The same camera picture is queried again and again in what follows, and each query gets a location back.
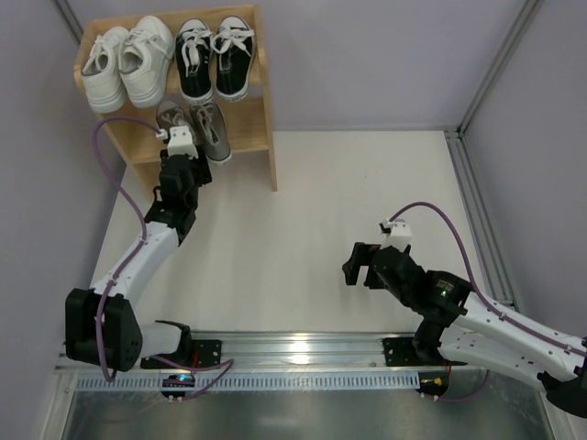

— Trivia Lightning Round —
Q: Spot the right aluminium frame rail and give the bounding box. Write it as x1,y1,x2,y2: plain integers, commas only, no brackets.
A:
445,130,518,311

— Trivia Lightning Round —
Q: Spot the right corner aluminium post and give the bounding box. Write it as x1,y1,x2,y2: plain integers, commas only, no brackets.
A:
457,0,544,136

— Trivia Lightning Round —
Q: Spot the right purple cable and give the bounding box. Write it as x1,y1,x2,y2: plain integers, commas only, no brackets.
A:
387,201,587,404

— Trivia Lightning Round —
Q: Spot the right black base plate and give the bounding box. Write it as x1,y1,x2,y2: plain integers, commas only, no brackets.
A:
382,335,443,368

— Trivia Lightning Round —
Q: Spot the grey canvas sneaker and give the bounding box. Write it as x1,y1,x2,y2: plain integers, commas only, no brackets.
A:
190,101,232,165
155,99,195,138

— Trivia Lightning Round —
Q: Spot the grey slotted cable duct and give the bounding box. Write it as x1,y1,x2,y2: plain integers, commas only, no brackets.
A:
75,370,420,392

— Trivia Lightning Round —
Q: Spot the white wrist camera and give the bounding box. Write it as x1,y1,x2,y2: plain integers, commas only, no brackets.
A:
379,219,413,252
156,126,199,159

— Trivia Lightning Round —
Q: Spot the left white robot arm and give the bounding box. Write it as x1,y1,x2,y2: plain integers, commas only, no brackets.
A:
65,146,212,372

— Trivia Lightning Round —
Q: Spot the aluminium mounting rail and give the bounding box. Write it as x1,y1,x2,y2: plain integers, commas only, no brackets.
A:
53,331,460,375

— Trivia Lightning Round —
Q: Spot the left corner aluminium post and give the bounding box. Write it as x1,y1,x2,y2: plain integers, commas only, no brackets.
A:
51,0,84,45

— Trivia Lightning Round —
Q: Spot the black canvas sneaker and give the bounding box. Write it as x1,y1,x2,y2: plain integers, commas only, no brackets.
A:
174,18,214,105
212,16,256,102

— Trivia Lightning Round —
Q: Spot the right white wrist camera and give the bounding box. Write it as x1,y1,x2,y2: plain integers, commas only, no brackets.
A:
379,219,413,252

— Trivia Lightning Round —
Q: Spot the corner aluminium post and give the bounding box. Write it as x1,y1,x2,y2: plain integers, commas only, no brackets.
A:
457,0,544,136
51,0,84,45

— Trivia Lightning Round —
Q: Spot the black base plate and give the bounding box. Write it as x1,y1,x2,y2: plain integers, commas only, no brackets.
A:
139,338,222,369
382,335,443,368

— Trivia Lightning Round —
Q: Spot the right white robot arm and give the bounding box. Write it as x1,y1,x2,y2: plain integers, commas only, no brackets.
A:
342,242,586,418

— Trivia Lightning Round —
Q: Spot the wooden two-tier shoe shelf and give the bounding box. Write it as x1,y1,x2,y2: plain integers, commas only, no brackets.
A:
73,4,277,196

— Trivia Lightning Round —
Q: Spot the white sneaker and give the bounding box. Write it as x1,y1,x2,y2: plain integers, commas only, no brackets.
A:
82,27,129,114
118,16,174,108

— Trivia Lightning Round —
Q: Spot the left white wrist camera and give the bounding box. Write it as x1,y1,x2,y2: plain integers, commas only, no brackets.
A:
156,126,199,159

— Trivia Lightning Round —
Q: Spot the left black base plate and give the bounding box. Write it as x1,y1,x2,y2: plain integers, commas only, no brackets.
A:
139,338,222,369

